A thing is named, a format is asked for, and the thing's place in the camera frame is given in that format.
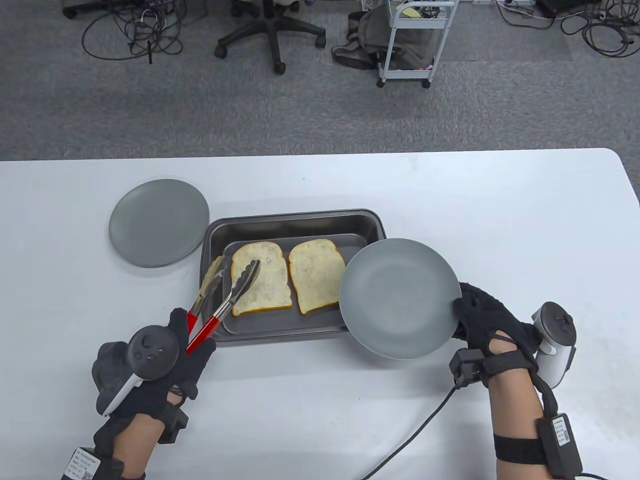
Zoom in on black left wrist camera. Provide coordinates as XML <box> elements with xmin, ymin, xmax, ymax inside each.
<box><xmin>159</xmin><ymin>407</ymin><xmax>190</xmax><ymax>445</ymax></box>

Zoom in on person's left forearm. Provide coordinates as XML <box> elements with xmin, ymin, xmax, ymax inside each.
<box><xmin>92</xmin><ymin>400</ymin><xmax>173</xmax><ymax>480</ymax></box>

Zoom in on black office chair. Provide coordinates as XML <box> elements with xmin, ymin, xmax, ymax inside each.
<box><xmin>214</xmin><ymin>0</ymin><xmax>327</xmax><ymax>76</ymax></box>

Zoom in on person's left hand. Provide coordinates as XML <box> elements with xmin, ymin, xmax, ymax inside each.
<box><xmin>91</xmin><ymin>307</ymin><xmax>217</xmax><ymax>421</ymax></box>

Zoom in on left hand tracking controller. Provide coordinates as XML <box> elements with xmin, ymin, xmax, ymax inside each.
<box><xmin>96</xmin><ymin>325</ymin><xmax>181</xmax><ymax>417</ymax></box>

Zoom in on black wheeled furniture base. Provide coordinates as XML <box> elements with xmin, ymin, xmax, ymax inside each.
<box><xmin>62</xmin><ymin>0</ymin><xmax>107</xmax><ymax>21</ymax></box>

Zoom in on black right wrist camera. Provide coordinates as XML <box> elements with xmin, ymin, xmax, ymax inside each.
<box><xmin>448</xmin><ymin>348</ymin><xmax>488</xmax><ymax>388</ymax></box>

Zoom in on toast slice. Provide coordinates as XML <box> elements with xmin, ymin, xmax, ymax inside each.
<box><xmin>230</xmin><ymin>241</ymin><xmax>294</xmax><ymax>317</ymax></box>
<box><xmin>288</xmin><ymin>238</ymin><xmax>347</xmax><ymax>316</ymax></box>

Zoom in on hand tracking controller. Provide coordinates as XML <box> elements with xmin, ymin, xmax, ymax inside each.
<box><xmin>96</xmin><ymin>325</ymin><xmax>181</xmax><ymax>417</ymax></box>
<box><xmin>531</xmin><ymin>301</ymin><xmax>578</xmax><ymax>388</ymax></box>

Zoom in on grey backpack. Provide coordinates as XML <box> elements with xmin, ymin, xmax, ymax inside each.
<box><xmin>331</xmin><ymin>7</ymin><xmax>436</xmax><ymax>72</ymax></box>

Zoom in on right hand tracking controller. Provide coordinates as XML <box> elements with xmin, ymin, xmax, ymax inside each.
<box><xmin>531</xmin><ymin>301</ymin><xmax>578</xmax><ymax>388</ymax></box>

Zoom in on person's right hand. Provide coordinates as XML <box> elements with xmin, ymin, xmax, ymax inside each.
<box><xmin>452</xmin><ymin>282</ymin><xmax>543</xmax><ymax>373</ymax></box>

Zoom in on black equipment box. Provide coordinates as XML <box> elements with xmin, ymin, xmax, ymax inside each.
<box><xmin>535</xmin><ymin>0</ymin><xmax>576</xmax><ymax>18</ymax></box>

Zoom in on dark metal baking tray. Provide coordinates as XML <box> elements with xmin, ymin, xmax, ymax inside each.
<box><xmin>200</xmin><ymin>209</ymin><xmax>387</xmax><ymax>343</ymax></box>

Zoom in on red-handled kitchen tongs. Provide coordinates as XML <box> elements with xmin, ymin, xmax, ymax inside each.
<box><xmin>186</xmin><ymin>256</ymin><xmax>262</xmax><ymax>355</ymax></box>

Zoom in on black right wrist sensor box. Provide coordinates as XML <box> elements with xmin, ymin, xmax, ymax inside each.
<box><xmin>536</xmin><ymin>412</ymin><xmax>584</xmax><ymax>478</ymax></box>

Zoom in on black left wrist sensor box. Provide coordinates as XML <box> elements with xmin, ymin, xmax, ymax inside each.
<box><xmin>62</xmin><ymin>446</ymin><xmax>126</xmax><ymax>480</ymax></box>

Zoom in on black wrist sensor box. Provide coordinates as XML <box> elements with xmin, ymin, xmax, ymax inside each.
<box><xmin>62</xmin><ymin>446</ymin><xmax>126</xmax><ymax>480</ymax></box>
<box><xmin>536</xmin><ymin>412</ymin><xmax>584</xmax><ymax>478</ymax></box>

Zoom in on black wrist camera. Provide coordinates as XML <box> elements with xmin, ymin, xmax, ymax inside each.
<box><xmin>159</xmin><ymin>407</ymin><xmax>190</xmax><ymax>445</ymax></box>
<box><xmin>448</xmin><ymin>348</ymin><xmax>488</xmax><ymax>388</ymax></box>

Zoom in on white utility cart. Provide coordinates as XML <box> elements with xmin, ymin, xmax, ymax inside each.
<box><xmin>376</xmin><ymin>0</ymin><xmax>460</xmax><ymax>90</ymax></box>

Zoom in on grey round plate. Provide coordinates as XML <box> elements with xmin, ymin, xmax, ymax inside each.
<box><xmin>339</xmin><ymin>238</ymin><xmax>463</xmax><ymax>361</ymax></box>
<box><xmin>108</xmin><ymin>178</ymin><xmax>211</xmax><ymax>269</ymax></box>

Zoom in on black cable tangle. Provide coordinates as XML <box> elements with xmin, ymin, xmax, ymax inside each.
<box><xmin>492</xmin><ymin>0</ymin><xmax>640</xmax><ymax>58</ymax></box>
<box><xmin>80</xmin><ymin>0</ymin><xmax>188</xmax><ymax>66</ymax></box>

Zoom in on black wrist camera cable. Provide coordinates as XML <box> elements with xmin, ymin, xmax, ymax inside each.
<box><xmin>361</xmin><ymin>384</ymin><xmax>458</xmax><ymax>480</ymax></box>

